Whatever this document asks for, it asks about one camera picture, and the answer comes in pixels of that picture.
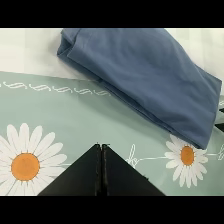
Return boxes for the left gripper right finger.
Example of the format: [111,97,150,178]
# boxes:
[100,143,166,197]

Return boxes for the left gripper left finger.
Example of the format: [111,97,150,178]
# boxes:
[37,143,102,197]

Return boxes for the blue T-shirt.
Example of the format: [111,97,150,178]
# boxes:
[56,27,224,150]

